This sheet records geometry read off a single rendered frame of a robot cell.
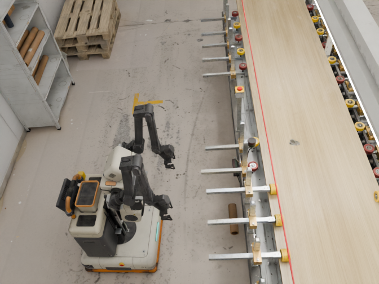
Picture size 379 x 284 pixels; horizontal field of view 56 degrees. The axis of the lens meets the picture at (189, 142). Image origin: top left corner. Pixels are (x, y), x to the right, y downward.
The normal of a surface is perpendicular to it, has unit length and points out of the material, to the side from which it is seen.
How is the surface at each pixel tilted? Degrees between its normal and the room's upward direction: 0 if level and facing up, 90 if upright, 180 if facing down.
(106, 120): 0
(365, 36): 0
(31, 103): 90
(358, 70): 61
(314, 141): 0
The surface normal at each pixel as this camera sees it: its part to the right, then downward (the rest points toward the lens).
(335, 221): -0.09, -0.63
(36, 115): 0.00, 0.77
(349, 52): -0.91, -0.26
